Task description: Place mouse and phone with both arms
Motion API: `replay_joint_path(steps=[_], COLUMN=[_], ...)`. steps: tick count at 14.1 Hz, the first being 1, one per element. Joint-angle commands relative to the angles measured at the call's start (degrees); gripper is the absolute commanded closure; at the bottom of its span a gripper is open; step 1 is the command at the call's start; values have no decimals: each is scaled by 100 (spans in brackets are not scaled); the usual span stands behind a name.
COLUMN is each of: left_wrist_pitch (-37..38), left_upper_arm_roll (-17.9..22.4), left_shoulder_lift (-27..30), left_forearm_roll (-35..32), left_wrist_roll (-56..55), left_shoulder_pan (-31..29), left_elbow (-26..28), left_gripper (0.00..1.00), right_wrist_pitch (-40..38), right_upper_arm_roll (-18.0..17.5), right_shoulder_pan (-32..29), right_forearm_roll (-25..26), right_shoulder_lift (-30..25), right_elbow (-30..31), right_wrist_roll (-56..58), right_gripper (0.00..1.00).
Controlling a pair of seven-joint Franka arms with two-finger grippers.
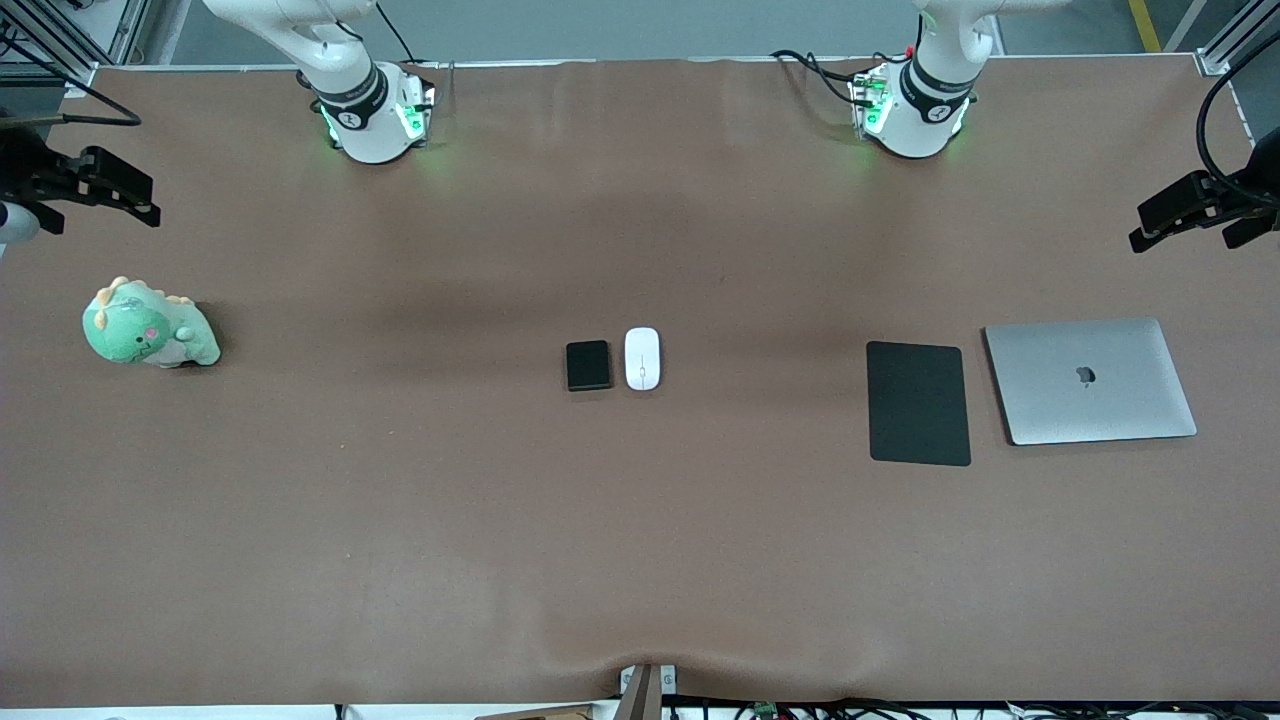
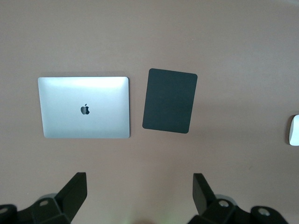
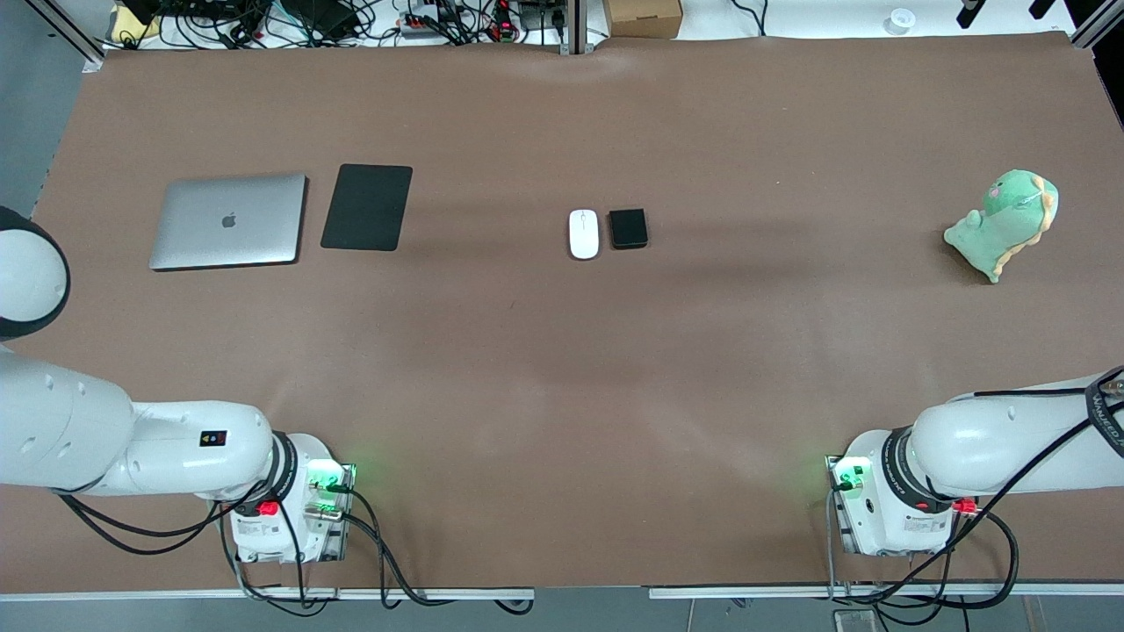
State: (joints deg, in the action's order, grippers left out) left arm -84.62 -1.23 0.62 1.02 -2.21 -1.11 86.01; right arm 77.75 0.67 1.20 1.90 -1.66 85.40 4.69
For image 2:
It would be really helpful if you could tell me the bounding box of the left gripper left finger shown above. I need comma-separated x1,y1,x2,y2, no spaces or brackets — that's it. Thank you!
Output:
0,172,88,224

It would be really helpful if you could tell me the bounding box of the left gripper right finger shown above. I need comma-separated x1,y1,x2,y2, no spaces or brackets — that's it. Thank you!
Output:
188,173,292,224

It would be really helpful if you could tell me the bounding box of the white computer mouse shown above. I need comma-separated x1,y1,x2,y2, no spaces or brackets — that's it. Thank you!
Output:
287,114,299,147

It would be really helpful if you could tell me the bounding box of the black mouse pad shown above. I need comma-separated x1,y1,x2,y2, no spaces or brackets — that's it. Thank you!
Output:
142,68,198,135

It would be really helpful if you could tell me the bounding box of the silver closed laptop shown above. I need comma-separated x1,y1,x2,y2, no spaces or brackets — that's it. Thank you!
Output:
37,76,130,140

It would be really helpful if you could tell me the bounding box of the brown table cover mat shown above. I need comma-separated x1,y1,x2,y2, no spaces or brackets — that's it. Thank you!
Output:
0,0,299,224

